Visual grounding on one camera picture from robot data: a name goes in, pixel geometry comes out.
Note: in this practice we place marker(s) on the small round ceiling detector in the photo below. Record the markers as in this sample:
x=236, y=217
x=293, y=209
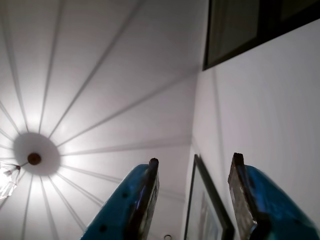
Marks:
x=168, y=237

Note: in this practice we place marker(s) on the black framed picture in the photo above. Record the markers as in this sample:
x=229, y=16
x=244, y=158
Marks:
x=207, y=215

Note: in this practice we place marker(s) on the black framed window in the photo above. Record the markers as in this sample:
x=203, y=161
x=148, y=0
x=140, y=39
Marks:
x=232, y=30

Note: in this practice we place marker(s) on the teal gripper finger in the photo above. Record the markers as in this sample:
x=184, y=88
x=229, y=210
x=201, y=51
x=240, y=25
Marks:
x=270, y=215
x=117, y=212

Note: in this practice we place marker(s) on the ceiling lamp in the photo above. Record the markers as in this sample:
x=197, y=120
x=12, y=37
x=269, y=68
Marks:
x=34, y=158

